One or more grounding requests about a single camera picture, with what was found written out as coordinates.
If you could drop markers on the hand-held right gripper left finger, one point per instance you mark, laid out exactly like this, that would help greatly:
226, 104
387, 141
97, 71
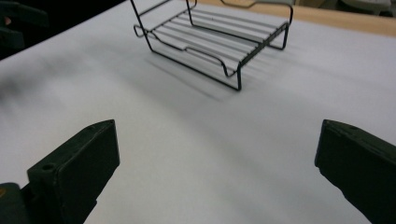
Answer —
74, 177

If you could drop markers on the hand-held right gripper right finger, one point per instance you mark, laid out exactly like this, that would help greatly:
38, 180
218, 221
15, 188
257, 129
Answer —
361, 168

